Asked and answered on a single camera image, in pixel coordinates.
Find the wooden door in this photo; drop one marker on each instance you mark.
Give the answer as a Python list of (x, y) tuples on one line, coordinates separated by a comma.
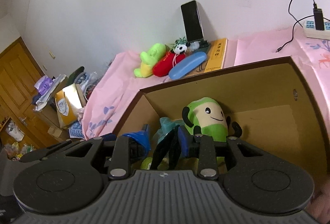
[(19, 73)]

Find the pink deer-print cloth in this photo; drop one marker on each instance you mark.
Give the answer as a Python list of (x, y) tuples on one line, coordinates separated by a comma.
[(119, 86)]

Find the purple white bag pile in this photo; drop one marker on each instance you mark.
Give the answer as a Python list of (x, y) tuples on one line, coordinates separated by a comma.
[(46, 88)]

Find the blue glasses case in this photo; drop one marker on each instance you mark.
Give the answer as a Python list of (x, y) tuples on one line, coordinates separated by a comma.
[(187, 65)]

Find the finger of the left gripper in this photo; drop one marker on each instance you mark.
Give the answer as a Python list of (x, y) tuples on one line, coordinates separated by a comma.
[(40, 154), (170, 146)]

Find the red plush chili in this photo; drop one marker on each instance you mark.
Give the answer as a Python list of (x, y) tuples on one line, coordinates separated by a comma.
[(163, 67)]

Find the teal mesh bath sponge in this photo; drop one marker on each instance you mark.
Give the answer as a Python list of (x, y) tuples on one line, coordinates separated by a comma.
[(166, 126)]

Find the black charger plug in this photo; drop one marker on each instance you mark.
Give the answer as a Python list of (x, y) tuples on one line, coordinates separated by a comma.
[(318, 17)]

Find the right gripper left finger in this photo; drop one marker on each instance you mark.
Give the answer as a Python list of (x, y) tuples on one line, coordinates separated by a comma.
[(129, 149)]

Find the person's hand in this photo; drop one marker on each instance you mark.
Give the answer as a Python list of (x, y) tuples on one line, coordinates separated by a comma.
[(319, 205)]

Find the yellow book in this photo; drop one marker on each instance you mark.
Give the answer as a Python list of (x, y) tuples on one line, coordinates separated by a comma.
[(215, 58)]

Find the brown cardboard box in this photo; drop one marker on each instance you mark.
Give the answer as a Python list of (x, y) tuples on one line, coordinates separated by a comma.
[(271, 101)]

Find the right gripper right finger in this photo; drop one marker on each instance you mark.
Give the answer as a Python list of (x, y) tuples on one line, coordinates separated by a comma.
[(202, 148)]

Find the cardboard boxes stack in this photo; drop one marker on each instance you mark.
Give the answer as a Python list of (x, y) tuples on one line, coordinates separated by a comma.
[(49, 116)]

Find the black smartphone on stand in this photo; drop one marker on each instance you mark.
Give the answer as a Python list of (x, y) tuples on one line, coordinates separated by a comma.
[(193, 27)]

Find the yellow white paper bag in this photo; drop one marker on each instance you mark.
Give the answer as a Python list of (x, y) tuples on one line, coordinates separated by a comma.
[(69, 101)]

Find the green yellow plush toy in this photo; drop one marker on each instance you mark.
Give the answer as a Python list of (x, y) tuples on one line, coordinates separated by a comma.
[(149, 59)]

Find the small panda plush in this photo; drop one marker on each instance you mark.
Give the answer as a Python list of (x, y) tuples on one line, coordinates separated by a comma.
[(181, 46)]

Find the green bean plush toy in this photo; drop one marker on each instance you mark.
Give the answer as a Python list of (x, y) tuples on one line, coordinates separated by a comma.
[(206, 117)]

